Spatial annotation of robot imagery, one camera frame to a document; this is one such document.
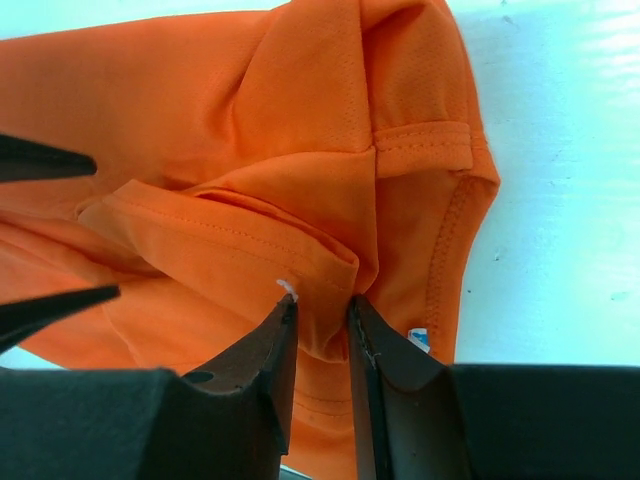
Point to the orange t-shirt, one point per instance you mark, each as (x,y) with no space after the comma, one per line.
(336,146)

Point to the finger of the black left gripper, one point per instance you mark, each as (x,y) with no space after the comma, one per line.
(22,319)
(24,160)

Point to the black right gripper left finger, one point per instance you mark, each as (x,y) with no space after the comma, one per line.
(230,418)

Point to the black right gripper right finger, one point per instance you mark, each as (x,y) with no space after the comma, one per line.
(416,418)

